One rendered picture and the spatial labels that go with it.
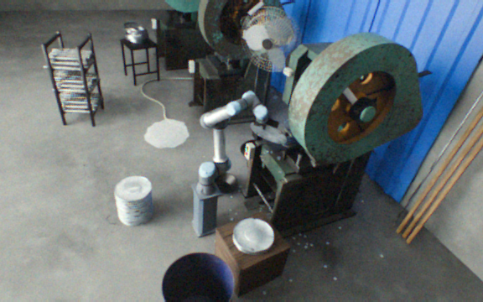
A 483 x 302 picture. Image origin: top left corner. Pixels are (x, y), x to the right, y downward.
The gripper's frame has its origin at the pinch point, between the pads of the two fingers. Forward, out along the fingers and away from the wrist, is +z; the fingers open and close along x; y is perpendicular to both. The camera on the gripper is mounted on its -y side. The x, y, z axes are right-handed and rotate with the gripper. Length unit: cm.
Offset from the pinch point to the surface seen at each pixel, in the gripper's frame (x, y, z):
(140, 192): 68, 90, 37
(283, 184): 35.0, -21.3, 24.8
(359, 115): -12, -54, -29
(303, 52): -55, -14, -6
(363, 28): -140, -65, 93
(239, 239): 81, 0, 12
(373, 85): -33, -60, -24
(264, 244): 80, -17, 13
